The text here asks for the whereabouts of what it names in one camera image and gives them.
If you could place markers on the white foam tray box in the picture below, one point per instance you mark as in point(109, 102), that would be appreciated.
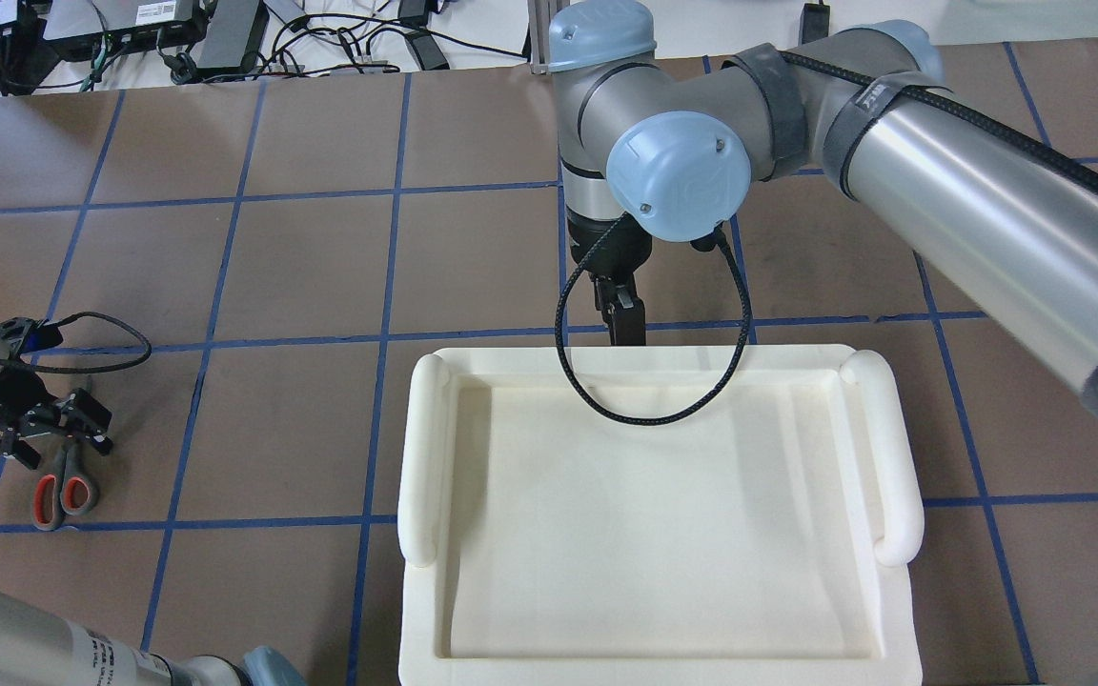
point(765, 540)

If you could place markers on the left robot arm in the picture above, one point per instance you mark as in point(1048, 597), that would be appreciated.
point(41, 648)

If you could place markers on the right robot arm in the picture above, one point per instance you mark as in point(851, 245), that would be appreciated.
point(1009, 220)

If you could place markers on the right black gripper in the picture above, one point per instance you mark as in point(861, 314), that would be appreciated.
point(604, 250)

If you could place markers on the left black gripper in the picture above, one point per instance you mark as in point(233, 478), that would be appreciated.
point(4, 392)

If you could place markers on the aluminium frame post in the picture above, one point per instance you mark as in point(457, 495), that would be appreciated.
point(540, 15)

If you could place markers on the orange grey handled scissors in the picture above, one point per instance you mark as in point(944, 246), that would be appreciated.
point(65, 490)

